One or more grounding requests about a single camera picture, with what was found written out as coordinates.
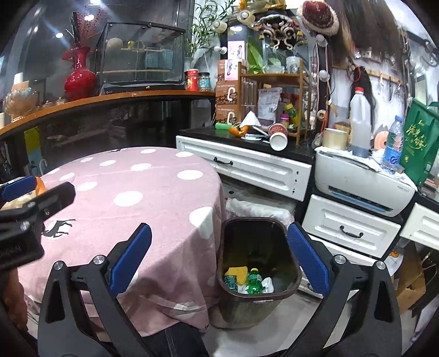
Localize long brown wig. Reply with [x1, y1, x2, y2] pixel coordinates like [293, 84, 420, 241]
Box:
[327, 0, 405, 69]

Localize wooden shelf rack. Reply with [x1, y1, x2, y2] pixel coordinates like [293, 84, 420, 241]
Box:
[238, 62, 311, 145]

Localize lighted vanity mirror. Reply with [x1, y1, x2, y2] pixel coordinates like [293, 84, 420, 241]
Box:
[223, 9, 335, 131]

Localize green bamboo plant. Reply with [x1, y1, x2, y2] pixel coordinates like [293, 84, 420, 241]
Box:
[185, 0, 237, 59]

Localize curved wooden display counter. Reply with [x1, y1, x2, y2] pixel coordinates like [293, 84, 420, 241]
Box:
[0, 90, 216, 179]

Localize white low drawer unit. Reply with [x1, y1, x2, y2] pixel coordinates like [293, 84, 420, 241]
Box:
[302, 194, 402, 260]

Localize beige tape roll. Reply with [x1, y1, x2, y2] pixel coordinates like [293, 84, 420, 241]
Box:
[324, 128, 348, 152]

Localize person's left hand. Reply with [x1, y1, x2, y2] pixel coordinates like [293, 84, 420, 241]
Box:
[5, 268, 31, 332]

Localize pink polka dot tablecloth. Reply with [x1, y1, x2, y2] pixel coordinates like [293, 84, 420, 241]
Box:
[17, 146, 227, 337]

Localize brown coffee box with handle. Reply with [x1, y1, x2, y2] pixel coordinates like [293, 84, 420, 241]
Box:
[215, 82, 241, 104]
[215, 103, 240, 125]

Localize white plastic sack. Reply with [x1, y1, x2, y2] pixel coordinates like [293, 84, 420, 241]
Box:
[226, 197, 297, 225]

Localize white printer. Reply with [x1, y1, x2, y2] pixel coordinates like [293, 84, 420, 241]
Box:
[315, 147, 417, 217]

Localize glass terrarium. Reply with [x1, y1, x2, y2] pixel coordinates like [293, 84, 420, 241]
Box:
[93, 22, 186, 96]

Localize wooden wall hook rack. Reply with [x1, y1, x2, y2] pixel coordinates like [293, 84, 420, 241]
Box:
[357, 67, 402, 85]

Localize yellow green bottle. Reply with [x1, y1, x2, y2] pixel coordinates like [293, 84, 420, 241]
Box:
[284, 103, 299, 126]

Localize red round hat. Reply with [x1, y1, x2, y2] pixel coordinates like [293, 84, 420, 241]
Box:
[297, 0, 339, 37]

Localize white side drawer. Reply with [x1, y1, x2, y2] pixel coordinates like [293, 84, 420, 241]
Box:
[399, 202, 439, 242]

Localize ornate beaded headdress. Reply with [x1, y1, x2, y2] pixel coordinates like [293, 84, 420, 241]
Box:
[254, 12, 307, 50]

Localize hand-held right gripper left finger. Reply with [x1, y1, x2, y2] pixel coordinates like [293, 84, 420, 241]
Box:
[37, 222, 162, 357]

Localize white drawer cabinet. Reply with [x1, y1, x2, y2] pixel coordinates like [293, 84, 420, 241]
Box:
[176, 127, 314, 202]

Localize orange and beige snack bag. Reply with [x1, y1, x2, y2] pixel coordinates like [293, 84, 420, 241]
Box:
[2, 177, 47, 209]

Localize red ceramic vase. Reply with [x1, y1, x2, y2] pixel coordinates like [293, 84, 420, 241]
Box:
[62, 46, 97, 102]

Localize yellow and blue box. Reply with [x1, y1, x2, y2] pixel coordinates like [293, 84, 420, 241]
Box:
[24, 126, 42, 172]

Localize red berry branches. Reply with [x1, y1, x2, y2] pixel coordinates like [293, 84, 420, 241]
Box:
[70, 10, 103, 49]

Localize pink printed box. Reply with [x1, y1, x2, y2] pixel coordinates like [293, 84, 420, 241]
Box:
[224, 60, 247, 82]
[228, 40, 247, 62]

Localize gold lotus bowl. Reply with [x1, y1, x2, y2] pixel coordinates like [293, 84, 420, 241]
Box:
[4, 87, 39, 121]

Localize sunflower bouquet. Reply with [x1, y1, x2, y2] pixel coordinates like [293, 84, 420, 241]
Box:
[238, 0, 287, 12]

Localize green shopping bag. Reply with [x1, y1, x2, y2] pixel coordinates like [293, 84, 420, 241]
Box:
[399, 98, 439, 188]

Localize brown trash bin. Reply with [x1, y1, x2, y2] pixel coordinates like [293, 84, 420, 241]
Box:
[216, 216, 303, 330]

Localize person's leg in jeans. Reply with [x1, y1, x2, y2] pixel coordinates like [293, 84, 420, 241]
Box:
[144, 323, 210, 357]

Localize large clear plastic jug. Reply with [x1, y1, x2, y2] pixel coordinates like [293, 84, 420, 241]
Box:
[348, 87, 373, 158]

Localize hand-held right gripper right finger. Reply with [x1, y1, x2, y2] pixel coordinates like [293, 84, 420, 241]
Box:
[287, 222, 403, 357]

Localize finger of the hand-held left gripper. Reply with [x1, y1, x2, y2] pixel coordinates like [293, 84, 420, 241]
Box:
[0, 176, 38, 207]
[0, 181, 77, 233]

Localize crushed green plastic bottle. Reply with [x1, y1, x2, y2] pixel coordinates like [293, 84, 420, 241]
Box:
[245, 268, 264, 296]

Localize water bottle with blue label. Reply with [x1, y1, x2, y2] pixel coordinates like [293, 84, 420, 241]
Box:
[381, 115, 404, 175]

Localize red paper cup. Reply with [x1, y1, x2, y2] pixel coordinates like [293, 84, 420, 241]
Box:
[268, 123, 289, 152]

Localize green leaf package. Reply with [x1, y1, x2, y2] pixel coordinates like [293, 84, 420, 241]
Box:
[247, 36, 285, 74]

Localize white face mask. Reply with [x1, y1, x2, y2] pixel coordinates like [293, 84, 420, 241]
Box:
[241, 110, 262, 127]

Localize pink round disc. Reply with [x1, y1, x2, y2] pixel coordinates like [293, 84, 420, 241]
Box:
[373, 130, 390, 150]

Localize clear plastic boxes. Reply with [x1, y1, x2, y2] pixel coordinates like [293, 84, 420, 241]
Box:
[242, 78, 258, 105]

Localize black hanging wig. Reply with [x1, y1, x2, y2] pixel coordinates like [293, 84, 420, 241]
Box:
[353, 65, 374, 110]

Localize cardboard box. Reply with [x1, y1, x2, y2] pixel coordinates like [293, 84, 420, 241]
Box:
[394, 240, 427, 316]

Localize yellow foam fruit net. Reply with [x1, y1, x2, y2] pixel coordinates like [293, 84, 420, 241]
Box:
[224, 264, 249, 285]

